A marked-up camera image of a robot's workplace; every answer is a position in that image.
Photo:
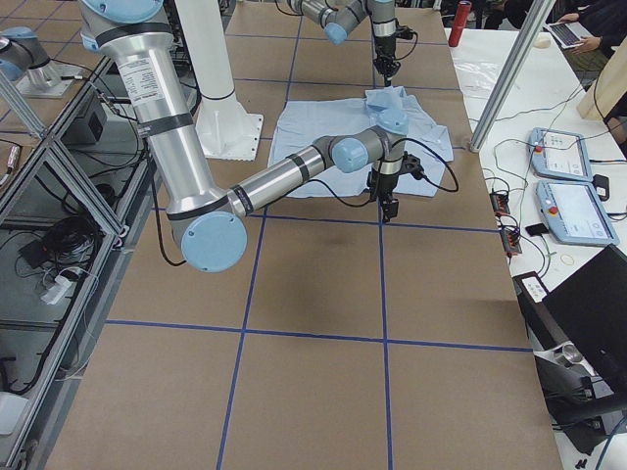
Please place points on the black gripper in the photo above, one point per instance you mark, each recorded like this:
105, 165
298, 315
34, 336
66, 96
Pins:
384, 47
385, 184

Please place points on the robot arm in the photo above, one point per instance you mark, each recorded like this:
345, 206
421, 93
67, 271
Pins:
338, 23
206, 219

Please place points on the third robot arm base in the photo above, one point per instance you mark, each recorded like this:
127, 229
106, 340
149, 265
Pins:
25, 62

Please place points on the clear plastic bag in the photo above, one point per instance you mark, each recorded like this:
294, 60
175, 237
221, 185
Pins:
477, 75

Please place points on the red cylinder bottle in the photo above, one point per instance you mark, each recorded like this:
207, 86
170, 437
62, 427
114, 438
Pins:
460, 20

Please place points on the upper teach pendant tablet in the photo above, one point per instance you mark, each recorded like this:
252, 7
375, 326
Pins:
559, 155

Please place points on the teach pendant tablet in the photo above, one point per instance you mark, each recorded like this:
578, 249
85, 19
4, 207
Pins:
559, 155
574, 213

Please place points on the lower teach pendant tablet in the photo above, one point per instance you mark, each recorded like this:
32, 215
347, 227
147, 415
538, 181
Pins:
574, 213

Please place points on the laptop computer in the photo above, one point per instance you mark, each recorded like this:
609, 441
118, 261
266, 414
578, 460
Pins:
568, 35

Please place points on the black monitor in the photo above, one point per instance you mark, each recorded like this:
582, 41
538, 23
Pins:
581, 325

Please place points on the white power strip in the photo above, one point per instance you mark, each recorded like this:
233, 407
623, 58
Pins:
57, 290

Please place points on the grey aluminium frame post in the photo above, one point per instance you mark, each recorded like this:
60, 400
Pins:
518, 54

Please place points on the aluminium frame rack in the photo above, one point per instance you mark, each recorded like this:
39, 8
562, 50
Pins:
75, 206

